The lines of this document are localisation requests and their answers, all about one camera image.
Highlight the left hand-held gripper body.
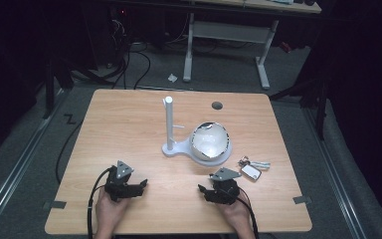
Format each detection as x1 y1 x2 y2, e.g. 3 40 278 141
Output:
103 159 141 203

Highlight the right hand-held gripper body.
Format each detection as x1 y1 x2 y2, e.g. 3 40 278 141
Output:
208 167 243 206

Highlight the person's right hand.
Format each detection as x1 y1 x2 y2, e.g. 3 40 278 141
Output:
216 192 252 231

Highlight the person's left hand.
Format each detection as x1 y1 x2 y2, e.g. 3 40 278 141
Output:
95 187 132 233

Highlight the key bunch with white tag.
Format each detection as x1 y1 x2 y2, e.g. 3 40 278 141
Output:
237 155 272 182

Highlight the shiny silver bowl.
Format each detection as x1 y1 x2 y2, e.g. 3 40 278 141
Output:
190 120 231 162

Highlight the white stand with pole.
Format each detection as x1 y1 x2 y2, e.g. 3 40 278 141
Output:
161 96 234 167

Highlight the grey tape strip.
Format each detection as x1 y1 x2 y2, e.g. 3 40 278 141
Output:
42 199 68 210
291 195 313 205

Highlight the black metal stand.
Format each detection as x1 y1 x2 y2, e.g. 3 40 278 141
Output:
268 74 330 141
41 58 76 120

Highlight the dark computer case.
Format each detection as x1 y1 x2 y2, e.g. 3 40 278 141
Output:
107 4 132 69

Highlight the desk with white legs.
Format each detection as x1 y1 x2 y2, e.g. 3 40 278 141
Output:
182 0 323 91

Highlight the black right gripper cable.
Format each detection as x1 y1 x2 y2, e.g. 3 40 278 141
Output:
236 186 261 239

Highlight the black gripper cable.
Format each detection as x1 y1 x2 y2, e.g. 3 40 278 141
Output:
86 166 114 239
236 186 261 239

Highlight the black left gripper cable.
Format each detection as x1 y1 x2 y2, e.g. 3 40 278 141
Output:
86 166 114 239

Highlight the thin black floor cable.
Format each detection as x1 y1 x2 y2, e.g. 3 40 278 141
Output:
55 119 85 185

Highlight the metal floor rail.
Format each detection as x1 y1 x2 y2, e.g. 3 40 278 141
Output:
0 89 68 232
301 105 368 239

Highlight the bundle of black floor cables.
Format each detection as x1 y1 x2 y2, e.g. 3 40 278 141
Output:
107 18 152 92

